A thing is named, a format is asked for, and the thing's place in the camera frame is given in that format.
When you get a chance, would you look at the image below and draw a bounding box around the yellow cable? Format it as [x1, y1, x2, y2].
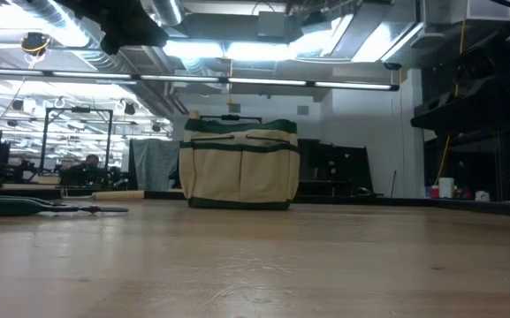
[432, 19, 467, 186]

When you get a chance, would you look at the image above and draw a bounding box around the grey cloth cover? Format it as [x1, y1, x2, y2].
[129, 138, 181, 193]

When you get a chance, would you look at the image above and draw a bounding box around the person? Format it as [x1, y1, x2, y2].
[58, 153, 106, 187]

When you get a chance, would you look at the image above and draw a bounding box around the black rig frame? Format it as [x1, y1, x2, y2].
[39, 107, 115, 177]

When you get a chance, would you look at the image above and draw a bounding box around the black shelving unit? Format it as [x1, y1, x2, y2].
[297, 138, 376, 198]

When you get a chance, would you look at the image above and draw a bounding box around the long ceiling light bar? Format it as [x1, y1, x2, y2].
[0, 66, 400, 93]

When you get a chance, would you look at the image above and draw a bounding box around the beige green gardening bag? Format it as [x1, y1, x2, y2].
[178, 117, 301, 211]

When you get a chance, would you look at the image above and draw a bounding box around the beige wooden rod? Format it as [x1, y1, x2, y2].
[92, 190, 146, 201]

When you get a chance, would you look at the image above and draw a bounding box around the white paper roll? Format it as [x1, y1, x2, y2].
[438, 177, 456, 200]

